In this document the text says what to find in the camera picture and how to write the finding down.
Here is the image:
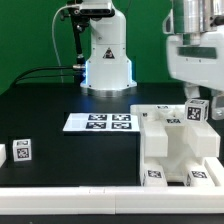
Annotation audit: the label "grey camera cable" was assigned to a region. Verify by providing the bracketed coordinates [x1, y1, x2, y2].
[51, 3, 81, 84]

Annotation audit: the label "white block left edge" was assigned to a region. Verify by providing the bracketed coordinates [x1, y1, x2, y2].
[0, 144, 6, 168]

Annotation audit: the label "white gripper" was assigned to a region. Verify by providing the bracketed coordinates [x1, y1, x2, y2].
[166, 28, 224, 120]

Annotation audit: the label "white chair seat part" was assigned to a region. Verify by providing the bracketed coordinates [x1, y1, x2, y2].
[139, 116, 218, 183]

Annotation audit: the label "small white tagged cube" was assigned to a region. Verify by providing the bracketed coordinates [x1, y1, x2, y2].
[13, 139, 32, 162]

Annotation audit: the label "printed marker sheet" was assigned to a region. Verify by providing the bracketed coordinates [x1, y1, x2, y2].
[63, 113, 140, 132]

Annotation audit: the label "black cables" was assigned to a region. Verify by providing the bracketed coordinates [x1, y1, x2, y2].
[10, 65, 84, 87]

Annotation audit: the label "white frame wall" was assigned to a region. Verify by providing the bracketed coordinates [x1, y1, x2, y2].
[0, 157, 224, 215]

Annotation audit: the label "white chair back part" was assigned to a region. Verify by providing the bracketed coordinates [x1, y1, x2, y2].
[130, 104, 220, 158]

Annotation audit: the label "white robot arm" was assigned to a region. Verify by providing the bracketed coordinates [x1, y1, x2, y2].
[79, 0, 224, 120]

